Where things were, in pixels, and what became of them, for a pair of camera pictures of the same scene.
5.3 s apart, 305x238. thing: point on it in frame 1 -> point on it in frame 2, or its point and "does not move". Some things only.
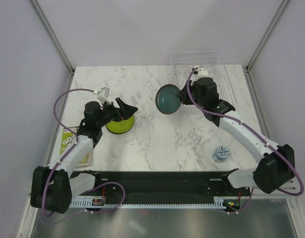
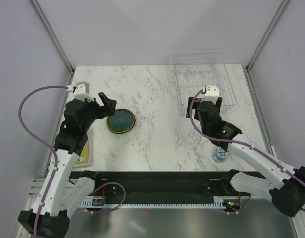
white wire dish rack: x=183 y=63 does not move
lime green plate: x=121 y=126 does not move
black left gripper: x=126 y=111 -> x=110 y=105
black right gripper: x=183 y=94 -> x=196 y=100
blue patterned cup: x=221 y=153 does not move
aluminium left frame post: x=49 y=31 does not move
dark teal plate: x=167 y=101 -> x=123 y=120
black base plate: x=164 y=186 does not move
